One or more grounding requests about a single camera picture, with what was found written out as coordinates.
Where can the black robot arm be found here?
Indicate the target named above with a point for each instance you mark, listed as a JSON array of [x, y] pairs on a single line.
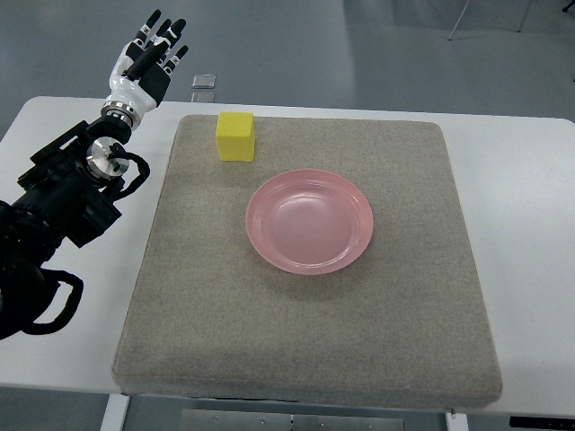
[[69, 193]]

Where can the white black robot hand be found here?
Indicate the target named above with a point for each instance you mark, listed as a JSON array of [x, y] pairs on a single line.
[[143, 71]]

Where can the lower floor socket plate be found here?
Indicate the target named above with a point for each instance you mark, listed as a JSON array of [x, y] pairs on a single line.
[[202, 97]]

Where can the yellow foam block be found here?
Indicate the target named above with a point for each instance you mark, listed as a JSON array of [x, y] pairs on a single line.
[[235, 136]]

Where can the metal chair legs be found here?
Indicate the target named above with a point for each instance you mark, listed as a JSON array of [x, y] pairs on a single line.
[[516, 17]]

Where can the white table leg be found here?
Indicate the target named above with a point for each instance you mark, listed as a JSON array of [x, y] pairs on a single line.
[[115, 413]]

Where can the beige fabric mat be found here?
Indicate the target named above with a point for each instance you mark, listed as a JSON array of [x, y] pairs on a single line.
[[403, 326]]

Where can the pink plate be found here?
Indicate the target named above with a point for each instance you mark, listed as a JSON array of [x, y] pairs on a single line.
[[309, 222]]

